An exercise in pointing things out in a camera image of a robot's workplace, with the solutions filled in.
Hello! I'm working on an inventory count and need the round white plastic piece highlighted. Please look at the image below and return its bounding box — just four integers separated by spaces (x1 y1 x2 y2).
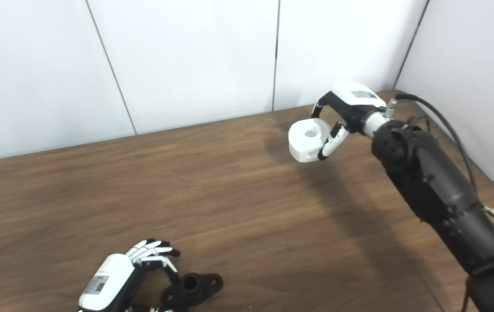
288 118 333 163

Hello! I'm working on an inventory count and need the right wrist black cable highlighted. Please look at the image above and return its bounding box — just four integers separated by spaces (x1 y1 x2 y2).
386 94 494 226

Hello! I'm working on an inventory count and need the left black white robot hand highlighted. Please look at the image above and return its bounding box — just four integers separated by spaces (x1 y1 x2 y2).
78 238 181 312

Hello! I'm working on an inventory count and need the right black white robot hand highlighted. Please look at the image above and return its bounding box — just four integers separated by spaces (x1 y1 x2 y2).
311 81 387 161

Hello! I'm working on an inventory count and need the black plastic holder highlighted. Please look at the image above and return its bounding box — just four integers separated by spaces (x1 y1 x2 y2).
159 273 224 309

